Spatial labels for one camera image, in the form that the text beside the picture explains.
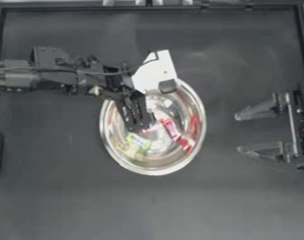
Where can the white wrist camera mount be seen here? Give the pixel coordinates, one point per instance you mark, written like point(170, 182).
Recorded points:
point(156, 70)

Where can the red candy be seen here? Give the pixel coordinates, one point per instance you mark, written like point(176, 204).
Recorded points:
point(171, 129)
point(156, 128)

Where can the steel bowl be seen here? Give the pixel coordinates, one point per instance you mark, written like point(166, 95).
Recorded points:
point(158, 164)

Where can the green candy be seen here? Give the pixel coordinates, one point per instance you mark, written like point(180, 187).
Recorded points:
point(136, 143)

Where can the black metal frame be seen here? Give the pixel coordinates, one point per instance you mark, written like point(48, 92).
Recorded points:
point(53, 5)

